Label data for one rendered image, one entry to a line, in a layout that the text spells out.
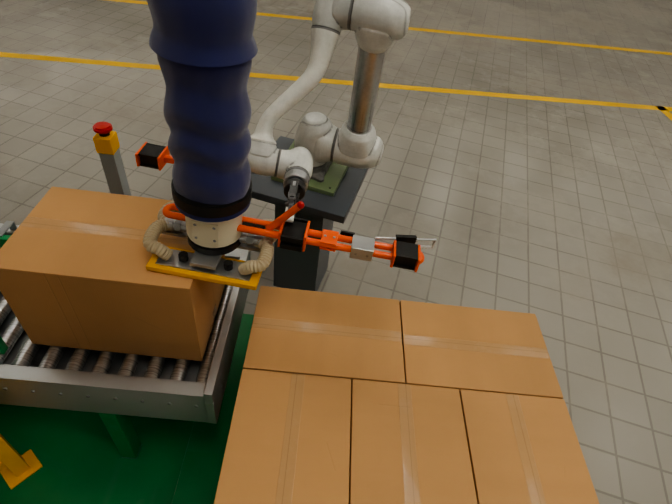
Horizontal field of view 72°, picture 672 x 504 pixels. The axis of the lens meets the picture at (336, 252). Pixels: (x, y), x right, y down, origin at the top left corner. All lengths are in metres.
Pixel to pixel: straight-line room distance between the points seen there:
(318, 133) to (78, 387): 1.31
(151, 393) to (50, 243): 0.57
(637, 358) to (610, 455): 0.69
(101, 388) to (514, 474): 1.37
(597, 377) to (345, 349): 1.55
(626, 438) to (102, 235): 2.47
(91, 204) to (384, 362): 1.19
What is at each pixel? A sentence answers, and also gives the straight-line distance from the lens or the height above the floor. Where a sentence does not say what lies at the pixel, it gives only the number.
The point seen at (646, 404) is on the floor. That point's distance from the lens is 2.96.
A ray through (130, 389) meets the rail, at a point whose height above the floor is 0.59.
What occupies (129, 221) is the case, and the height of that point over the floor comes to 0.95.
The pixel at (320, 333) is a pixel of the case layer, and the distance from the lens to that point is 1.83.
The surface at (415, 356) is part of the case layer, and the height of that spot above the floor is 0.54.
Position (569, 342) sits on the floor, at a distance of 2.96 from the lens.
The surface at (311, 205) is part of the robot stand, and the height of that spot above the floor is 0.75.
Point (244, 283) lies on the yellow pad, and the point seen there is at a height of 0.97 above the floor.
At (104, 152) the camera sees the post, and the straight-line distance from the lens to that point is 2.08.
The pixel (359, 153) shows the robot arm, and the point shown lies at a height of 0.97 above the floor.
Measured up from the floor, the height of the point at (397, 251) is 1.08.
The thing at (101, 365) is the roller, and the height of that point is 0.55.
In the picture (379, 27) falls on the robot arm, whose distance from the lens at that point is 1.69.
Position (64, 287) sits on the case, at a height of 0.89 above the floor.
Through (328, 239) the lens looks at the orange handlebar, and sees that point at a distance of 1.40.
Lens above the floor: 2.03
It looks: 44 degrees down
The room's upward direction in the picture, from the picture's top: 9 degrees clockwise
